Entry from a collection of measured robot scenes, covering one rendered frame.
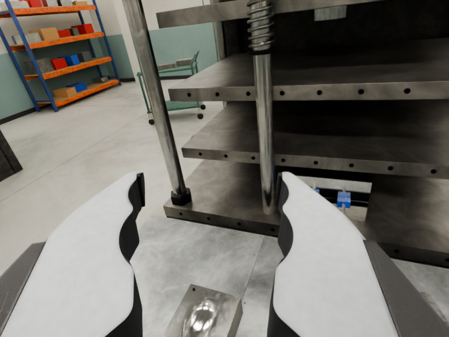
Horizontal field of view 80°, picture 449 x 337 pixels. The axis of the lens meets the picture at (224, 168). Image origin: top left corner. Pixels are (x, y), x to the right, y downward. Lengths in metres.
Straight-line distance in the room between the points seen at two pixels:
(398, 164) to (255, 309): 0.63
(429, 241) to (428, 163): 0.27
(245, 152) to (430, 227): 0.70
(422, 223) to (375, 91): 0.53
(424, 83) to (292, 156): 0.43
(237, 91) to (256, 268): 0.59
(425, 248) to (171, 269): 0.83
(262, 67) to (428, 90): 0.45
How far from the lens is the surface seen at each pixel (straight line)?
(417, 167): 1.03
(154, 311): 0.90
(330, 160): 1.00
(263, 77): 0.88
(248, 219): 1.11
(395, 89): 0.92
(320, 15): 1.15
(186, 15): 1.03
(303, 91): 0.92
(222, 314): 0.77
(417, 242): 1.12
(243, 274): 0.91
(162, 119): 1.07
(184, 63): 4.64
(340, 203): 1.05
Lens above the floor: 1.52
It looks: 30 degrees down
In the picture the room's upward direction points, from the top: 8 degrees counter-clockwise
